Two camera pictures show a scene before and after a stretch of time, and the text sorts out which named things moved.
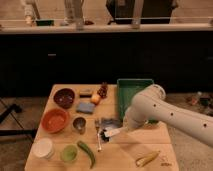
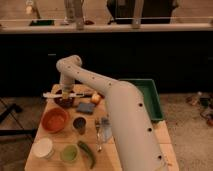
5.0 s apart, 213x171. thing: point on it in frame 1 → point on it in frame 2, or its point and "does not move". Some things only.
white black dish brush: (107, 132) → (54, 95)
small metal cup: (79, 124) does not move
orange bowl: (55, 120) does not move
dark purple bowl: (64, 98) does not move
